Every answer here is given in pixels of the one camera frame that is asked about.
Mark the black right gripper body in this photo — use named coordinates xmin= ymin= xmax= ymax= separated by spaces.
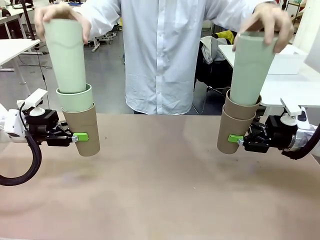
xmin=260 ymin=114 xmax=299 ymax=154

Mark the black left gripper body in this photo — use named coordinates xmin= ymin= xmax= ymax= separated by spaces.
xmin=24 ymin=109 xmax=61 ymax=147

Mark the pale green plastic cup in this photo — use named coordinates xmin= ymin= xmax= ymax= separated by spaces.
xmin=229 ymin=30 xmax=279 ymax=106
xmin=43 ymin=18 xmax=87 ymax=95
xmin=55 ymin=83 xmax=95 ymax=113

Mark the white plastic basket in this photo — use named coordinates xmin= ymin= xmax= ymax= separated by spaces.
xmin=266 ymin=44 xmax=309 ymax=75

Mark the person's left forearm white sleeve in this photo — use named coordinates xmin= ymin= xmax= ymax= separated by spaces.
xmin=199 ymin=0 xmax=276 ymax=26

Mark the person's right forearm white sleeve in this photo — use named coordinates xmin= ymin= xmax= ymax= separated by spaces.
xmin=76 ymin=0 xmax=124 ymax=39

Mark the person's left hand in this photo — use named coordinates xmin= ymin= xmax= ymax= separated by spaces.
xmin=231 ymin=3 xmax=295 ymax=54

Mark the person's right hand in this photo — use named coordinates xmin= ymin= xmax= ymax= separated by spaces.
xmin=34 ymin=2 xmax=92 ymax=46

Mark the white side table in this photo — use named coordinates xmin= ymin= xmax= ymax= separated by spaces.
xmin=0 ymin=38 xmax=41 ymax=86
xmin=217 ymin=43 xmax=320 ymax=109

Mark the yellow-green bag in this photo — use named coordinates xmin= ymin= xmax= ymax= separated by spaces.
xmin=215 ymin=29 xmax=239 ymax=45

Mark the black stand pole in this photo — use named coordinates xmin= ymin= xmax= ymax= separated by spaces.
xmin=19 ymin=0 xmax=37 ymax=41

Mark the person in white shirt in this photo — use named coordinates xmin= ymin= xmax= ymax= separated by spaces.
xmin=82 ymin=0 xmax=276 ymax=116

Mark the white office desk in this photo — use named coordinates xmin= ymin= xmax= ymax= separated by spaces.
xmin=0 ymin=4 xmax=35 ymax=40

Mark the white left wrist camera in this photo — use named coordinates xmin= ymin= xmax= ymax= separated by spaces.
xmin=16 ymin=88 xmax=49 ymax=116

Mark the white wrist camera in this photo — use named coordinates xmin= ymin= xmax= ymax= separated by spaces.
xmin=16 ymin=88 xmax=49 ymax=116
xmin=279 ymin=96 xmax=308 ymax=130

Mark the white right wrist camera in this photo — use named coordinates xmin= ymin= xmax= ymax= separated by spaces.
xmin=279 ymin=96 xmax=308 ymax=130

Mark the black right arm cable sleeve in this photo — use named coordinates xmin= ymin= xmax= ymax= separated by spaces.
xmin=281 ymin=124 xmax=320 ymax=161

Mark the black arm cable sleeve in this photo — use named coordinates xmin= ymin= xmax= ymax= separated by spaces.
xmin=281 ymin=124 xmax=320 ymax=161
xmin=0 ymin=102 xmax=43 ymax=186

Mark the black left arm cable sleeve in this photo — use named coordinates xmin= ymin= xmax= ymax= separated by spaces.
xmin=0 ymin=102 xmax=43 ymax=186

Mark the black floor cable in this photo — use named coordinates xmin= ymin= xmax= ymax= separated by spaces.
xmin=17 ymin=46 xmax=54 ymax=92

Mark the white wall panel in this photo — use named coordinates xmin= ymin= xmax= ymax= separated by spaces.
xmin=294 ymin=0 xmax=320 ymax=74

